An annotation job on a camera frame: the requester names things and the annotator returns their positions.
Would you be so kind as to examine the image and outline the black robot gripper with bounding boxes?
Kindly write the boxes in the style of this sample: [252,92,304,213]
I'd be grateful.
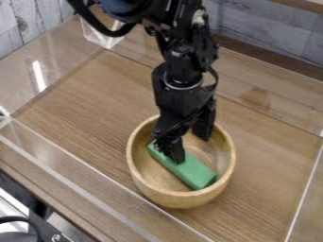
[151,63,220,164]

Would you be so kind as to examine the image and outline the wooden oval bowl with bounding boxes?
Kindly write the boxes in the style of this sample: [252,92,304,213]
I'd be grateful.
[127,115,238,210]

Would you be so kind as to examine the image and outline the green rectangular block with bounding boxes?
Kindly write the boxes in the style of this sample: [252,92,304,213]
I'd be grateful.
[147,142,218,191]

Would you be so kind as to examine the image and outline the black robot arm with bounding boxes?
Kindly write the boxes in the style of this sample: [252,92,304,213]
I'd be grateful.
[67,0,220,164]

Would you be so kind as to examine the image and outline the clear acrylic enclosure wall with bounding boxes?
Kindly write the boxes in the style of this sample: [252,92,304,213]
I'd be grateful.
[0,18,323,242]

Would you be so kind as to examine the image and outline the clear acrylic corner bracket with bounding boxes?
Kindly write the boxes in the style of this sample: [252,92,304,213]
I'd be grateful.
[81,20,125,49]

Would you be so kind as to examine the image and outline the black metal bracket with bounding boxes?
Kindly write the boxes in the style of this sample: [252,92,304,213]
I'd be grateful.
[27,211,79,242]

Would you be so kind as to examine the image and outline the black cable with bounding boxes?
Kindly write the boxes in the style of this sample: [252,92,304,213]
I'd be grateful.
[0,216,37,235]

